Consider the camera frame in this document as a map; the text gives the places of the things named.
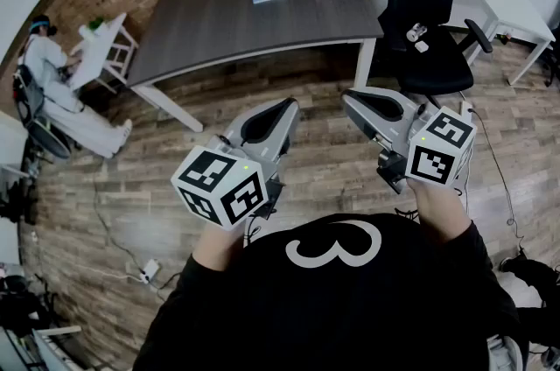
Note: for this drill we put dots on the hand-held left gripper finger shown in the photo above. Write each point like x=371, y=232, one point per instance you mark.
x=236, y=130
x=286, y=128

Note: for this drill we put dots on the person's left forearm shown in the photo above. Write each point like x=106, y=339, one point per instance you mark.
x=219, y=247

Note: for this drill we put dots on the white desk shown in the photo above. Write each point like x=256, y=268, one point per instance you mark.
x=512, y=6

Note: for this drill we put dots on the white power strip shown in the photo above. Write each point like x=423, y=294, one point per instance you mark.
x=149, y=270

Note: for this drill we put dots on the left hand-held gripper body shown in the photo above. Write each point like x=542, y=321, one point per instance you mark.
x=219, y=185

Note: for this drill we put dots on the small white box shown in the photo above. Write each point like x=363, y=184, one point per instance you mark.
x=422, y=46

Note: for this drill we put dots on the person's black printed shirt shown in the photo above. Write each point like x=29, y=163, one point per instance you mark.
x=332, y=308

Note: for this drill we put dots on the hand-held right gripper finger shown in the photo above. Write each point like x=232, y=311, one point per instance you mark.
x=407, y=104
x=372, y=126

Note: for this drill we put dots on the small white table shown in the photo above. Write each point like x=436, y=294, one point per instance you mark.
x=100, y=50

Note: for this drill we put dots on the person's right forearm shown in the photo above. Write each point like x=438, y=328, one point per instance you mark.
x=442, y=216

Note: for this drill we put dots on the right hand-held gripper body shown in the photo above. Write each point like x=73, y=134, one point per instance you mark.
x=442, y=146

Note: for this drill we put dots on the dark wooden table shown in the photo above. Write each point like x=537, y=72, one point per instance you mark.
x=254, y=19

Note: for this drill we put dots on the black mesh office chair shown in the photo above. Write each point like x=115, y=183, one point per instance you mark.
x=433, y=63

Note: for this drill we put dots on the small green potted plant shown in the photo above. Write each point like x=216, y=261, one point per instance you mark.
x=93, y=28

